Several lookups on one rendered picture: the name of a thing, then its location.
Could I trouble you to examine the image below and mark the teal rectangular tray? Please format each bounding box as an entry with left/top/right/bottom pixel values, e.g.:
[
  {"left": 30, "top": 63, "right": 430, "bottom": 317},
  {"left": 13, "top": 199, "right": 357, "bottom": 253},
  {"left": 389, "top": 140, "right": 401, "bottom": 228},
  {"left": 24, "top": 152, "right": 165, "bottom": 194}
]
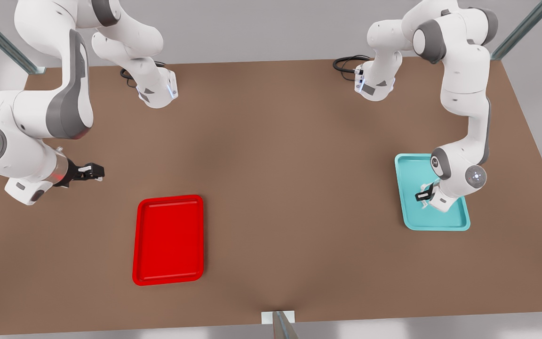
[{"left": 395, "top": 153, "right": 471, "bottom": 232}]

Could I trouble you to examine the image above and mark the red rectangular tray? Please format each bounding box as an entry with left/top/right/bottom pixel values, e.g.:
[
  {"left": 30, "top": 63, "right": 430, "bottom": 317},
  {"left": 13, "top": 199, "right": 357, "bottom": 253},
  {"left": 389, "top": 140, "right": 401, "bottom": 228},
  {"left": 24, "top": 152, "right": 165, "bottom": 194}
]
[{"left": 132, "top": 194, "right": 205, "bottom": 286}]

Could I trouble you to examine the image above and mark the black cable loop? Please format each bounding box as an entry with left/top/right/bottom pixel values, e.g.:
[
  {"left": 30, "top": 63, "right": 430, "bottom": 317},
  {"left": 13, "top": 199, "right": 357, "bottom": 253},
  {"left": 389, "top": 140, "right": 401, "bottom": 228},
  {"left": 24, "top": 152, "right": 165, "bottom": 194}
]
[
  {"left": 120, "top": 61, "right": 167, "bottom": 89},
  {"left": 333, "top": 55, "right": 372, "bottom": 83}
]

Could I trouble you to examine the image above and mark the silver frame post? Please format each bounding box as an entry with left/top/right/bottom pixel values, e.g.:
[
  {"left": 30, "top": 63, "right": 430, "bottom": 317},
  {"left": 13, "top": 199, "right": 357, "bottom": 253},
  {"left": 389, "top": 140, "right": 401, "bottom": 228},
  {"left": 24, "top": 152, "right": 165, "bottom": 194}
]
[
  {"left": 0, "top": 5, "right": 46, "bottom": 75},
  {"left": 261, "top": 310, "right": 301, "bottom": 339},
  {"left": 491, "top": 0, "right": 542, "bottom": 61}
]

